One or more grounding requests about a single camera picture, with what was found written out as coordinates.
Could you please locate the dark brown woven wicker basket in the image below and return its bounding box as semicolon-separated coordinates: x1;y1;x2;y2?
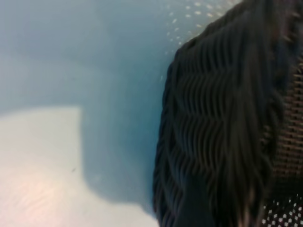
152;0;303;227

